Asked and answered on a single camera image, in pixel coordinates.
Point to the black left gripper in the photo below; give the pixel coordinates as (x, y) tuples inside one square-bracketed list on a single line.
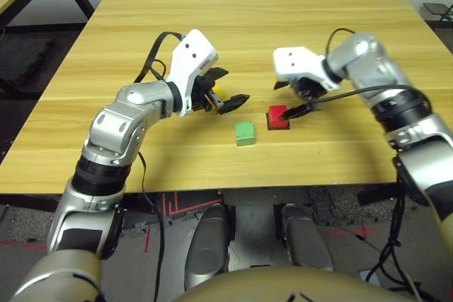
[(202, 95)]

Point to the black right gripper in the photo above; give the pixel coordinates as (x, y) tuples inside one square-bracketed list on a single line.
[(308, 88)]

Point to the yellow wooden block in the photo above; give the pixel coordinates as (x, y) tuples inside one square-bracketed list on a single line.
[(220, 91)]

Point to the red wooden block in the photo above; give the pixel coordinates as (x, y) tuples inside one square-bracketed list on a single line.
[(275, 118)]

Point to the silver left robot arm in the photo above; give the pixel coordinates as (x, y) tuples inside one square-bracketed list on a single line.
[(117, 128)]

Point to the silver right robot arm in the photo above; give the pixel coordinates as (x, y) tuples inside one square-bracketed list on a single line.
[(371, 58)]

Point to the green wooden block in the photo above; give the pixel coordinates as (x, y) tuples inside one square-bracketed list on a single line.
[(245, 134)]

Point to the speckled grey floor mat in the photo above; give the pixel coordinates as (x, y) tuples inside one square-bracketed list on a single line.
[(339, 204)]

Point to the grey right robot leg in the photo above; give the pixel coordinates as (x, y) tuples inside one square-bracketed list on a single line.
[(306, 242)]

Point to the grey robot leg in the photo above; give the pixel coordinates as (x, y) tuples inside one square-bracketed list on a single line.
[(207, 245), (306, 242)]

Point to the grey left robot leg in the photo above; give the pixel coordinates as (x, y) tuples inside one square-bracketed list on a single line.
[(207, 245)]

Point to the dark floor mat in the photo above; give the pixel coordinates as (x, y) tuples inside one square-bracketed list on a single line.
[(21, 58), (442, 38)]

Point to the tan robot torso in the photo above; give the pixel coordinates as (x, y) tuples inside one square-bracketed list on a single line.
[(283, 288)]

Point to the black table base bar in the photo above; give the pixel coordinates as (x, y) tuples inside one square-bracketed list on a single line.
[(28, 202)]

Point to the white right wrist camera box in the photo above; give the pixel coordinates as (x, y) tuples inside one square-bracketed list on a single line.
[(297, 63)]

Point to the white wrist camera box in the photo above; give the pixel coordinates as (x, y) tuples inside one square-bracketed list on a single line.
[(191, 54), (297, 63)]

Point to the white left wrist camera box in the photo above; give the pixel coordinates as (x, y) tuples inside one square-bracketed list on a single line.
[(191, 54)]

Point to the black stand base plate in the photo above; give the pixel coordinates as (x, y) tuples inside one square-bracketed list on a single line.
[(437, 9)]

